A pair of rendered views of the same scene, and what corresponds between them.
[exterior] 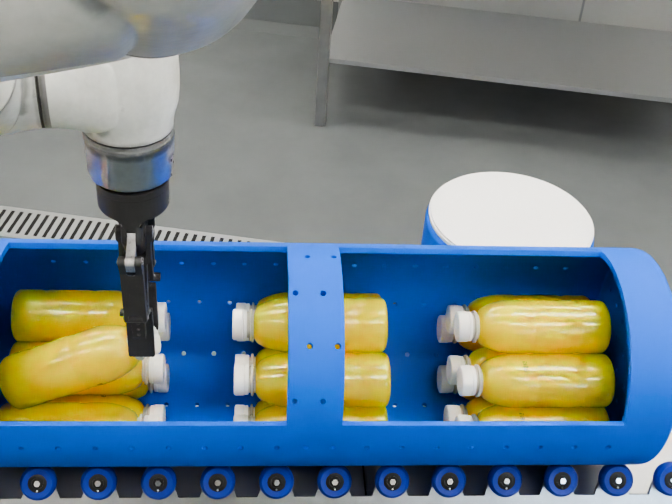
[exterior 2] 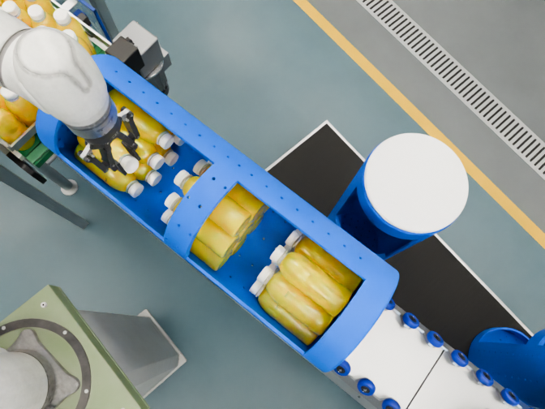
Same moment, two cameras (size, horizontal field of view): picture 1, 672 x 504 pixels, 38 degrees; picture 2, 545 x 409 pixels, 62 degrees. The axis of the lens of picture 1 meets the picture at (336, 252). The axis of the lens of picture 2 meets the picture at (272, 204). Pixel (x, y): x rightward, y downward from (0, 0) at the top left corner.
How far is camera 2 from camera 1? 84 cm
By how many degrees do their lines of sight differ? 41
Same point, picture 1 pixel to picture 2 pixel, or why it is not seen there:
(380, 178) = (518, 22)
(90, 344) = not seen: hidden behind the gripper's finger
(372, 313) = (231, 222)
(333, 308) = (198, 217)
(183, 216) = not seen: outside the picture
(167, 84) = (74, 113)
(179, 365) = (188, 154)
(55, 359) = not seen: hidden behind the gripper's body
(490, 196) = (420, 159)
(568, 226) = (440, 209)
